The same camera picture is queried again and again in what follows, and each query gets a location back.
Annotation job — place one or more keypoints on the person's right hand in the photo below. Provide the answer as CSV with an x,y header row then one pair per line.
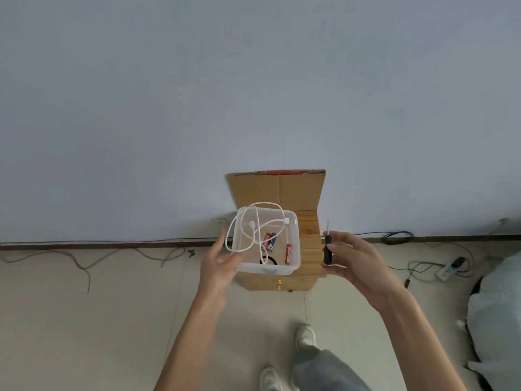
x,y
366,272

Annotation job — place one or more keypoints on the person's grey shoe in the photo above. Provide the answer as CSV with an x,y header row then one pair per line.
x,y
270,380
306,335

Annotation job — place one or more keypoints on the white power strip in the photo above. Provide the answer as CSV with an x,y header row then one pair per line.
x,y
447,270

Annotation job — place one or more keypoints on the clear plastic container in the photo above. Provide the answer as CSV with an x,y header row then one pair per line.
x,y
268,269

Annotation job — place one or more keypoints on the person's left forearm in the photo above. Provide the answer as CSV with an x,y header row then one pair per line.
x,y
187,346

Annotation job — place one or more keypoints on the round grey stool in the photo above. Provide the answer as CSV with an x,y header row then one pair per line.
x,y
496,313

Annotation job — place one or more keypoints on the person's right forearm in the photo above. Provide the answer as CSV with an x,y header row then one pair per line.
x,y
423,350

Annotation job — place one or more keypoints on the wood grain cabinet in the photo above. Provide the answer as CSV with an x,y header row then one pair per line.
x,y
309,240

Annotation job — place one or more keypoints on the person's grey trousers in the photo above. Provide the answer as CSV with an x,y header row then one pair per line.
x,y
325,370

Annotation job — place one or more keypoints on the large brown cardboard sheet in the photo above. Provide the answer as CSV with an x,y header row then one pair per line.
x,y
260,191

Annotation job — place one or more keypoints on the person's left hand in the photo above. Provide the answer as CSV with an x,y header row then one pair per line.
x,y
215,276

